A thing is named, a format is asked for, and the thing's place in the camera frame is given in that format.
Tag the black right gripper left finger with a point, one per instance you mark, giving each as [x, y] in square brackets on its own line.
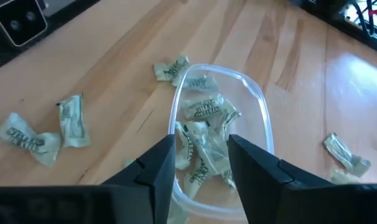
[154, 189]

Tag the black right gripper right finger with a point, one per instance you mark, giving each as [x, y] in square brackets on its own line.
[260, 186]

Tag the clear plastic bin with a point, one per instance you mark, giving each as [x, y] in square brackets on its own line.
[255, 130]

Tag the black camera with white rim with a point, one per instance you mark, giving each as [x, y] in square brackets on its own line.
[20, 23]

